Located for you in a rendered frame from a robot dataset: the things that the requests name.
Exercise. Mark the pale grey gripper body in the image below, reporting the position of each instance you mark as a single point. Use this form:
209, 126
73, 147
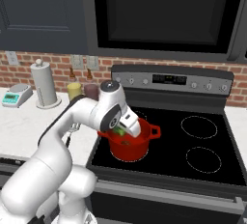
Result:
134, 128

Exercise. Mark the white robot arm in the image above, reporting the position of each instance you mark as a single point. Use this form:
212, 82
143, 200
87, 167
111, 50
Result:
48, 157

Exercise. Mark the green broccoli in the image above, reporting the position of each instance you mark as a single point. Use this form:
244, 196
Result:
119, 131

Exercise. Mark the red pot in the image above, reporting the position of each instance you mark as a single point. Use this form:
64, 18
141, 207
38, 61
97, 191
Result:
130, 150

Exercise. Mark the round silver hob knob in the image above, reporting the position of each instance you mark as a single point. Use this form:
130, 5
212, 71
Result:
118, 79
223, 88
208, 86
145, 81
194, 85

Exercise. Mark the black hob with control panel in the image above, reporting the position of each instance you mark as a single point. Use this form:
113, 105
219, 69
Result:
180, 150

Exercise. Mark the maroon squeeze bottle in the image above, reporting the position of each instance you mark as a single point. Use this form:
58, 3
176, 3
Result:
91, 89

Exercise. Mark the yellow squeeze bottle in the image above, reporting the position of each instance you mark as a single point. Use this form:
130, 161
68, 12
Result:
74, 89

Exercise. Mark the dark oven door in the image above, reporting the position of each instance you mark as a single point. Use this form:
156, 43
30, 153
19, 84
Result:
154, 210

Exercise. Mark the white paper towel roll holder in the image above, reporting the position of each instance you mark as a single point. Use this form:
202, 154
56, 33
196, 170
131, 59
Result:
43, 84

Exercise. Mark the black microwave oven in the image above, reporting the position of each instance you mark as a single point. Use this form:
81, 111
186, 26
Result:
167, 12

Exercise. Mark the grey kitchen scale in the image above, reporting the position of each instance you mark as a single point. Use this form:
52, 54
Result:
16, 95

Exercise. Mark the dark grey cupboard door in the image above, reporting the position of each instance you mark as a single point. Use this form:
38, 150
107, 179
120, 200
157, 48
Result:
41, 12

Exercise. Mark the white wall socket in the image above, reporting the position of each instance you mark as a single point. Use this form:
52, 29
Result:
92, 63
12, 58
77, 62

